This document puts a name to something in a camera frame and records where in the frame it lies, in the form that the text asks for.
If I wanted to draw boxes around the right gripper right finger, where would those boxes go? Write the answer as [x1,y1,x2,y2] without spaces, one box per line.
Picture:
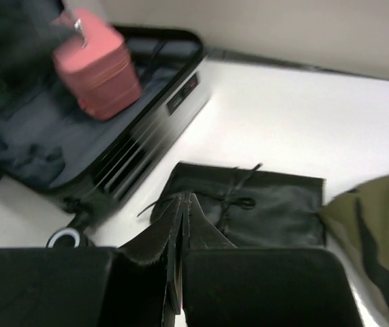
[182,193,362,326]

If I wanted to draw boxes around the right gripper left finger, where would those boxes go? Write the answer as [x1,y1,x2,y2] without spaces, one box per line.
[0,196,184,326]

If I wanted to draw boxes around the black roll-up pouch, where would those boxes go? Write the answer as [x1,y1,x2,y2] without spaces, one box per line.
[148,162,326,247]

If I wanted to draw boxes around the camouflage shorts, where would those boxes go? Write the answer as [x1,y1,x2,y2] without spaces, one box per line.
[319,174,389,320]

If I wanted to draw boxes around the black space-print suitcase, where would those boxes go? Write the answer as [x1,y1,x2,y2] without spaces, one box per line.
[0,1,209,247]

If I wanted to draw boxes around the pink toiletry case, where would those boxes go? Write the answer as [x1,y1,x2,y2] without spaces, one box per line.
[52,8,142,121]

